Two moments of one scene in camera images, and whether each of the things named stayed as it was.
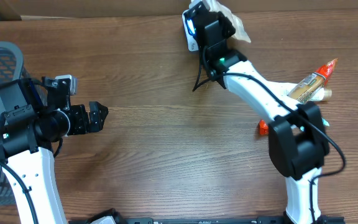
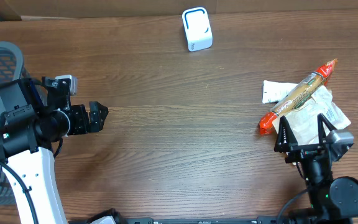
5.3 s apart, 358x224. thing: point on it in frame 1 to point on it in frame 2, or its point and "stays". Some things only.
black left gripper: [85, 125] stays
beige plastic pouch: [217, 6] to [304, 121]
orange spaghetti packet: [302, 93] stays
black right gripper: [226, 25] to [285, 140]
